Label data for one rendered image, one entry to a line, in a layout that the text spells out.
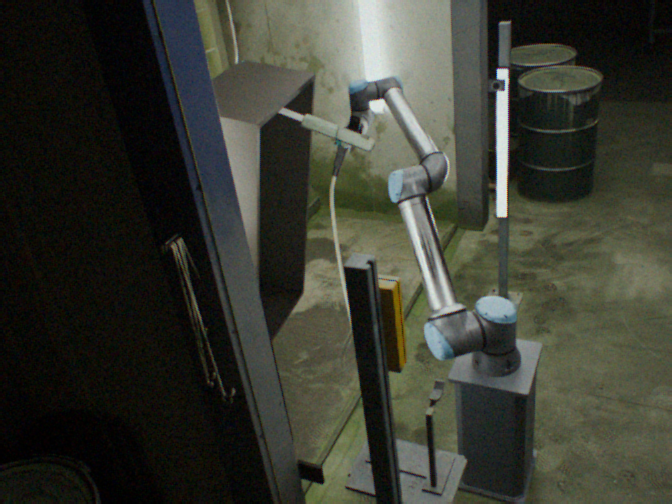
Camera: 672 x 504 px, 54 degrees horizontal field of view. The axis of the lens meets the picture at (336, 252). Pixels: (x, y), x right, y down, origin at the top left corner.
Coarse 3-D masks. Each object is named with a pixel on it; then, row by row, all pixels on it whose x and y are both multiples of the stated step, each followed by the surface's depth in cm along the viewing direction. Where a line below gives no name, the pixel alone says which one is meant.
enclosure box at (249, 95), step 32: (256, 64) 287; (224, 96) 255; (256, 96) 257; (288, 96) 260; (224, 128) 241; (256, 128) 237; (288, 128) 302; (256, 160) 244; (288, 160) 311; (256, 192) 252; (288, 192) 321; (256, 224) 260; (288, 224) 331; (256, 256) 269; (288, 256) 342; (288, 288) 353
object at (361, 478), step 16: (368, 448) 211; (368, 464) 206; (352, 480) 201; (368, 480) 200; (400, 480) 199; (416, 480) 198; (448, 480) 197; (416, 496) 193; (432, 496) 193; (448, 496) 192
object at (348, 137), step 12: (300, 120) 270; (312, 120) 267; (324, 120) 269; (324, 132) 267; (336, 132) 266; (348, 132) 266; (348, 144) 267; (360, 144) 265; (372, 144) 264; (336, 156) 272; (336, 168) 276
